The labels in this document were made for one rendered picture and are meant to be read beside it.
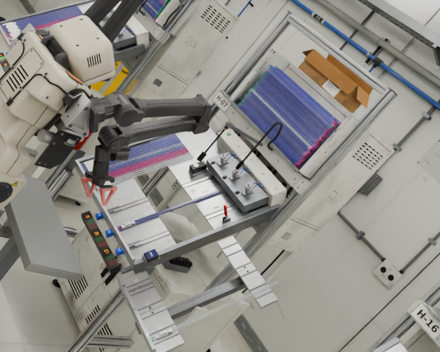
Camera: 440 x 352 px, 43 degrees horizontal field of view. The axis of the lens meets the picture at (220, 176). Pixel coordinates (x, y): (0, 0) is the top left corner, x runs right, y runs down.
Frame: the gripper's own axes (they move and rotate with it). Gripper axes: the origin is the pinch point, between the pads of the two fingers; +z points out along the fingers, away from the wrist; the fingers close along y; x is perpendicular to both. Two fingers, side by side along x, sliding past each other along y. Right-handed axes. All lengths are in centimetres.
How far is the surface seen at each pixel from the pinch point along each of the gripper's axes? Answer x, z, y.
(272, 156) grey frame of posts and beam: -87, -16, -10
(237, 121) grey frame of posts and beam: -91, -26, 18
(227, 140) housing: -85, -17, 16
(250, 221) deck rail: -70, 11, -18
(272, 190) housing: -79, -3, -19
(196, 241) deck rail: -45, 20, -11
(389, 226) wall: -226, 36, -15
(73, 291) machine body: -38, 75, 61
